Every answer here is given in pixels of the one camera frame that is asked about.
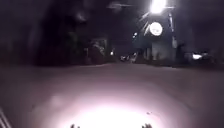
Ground grey asphalt road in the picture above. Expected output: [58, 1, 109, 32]
[0, 61, 224, 128]

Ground dark trees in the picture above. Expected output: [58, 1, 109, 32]
[31, 18, 113, 66]

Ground building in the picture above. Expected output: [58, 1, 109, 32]
[145, 39, 178, 63]

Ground street lamp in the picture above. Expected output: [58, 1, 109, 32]
[148, 0, 178, 50]

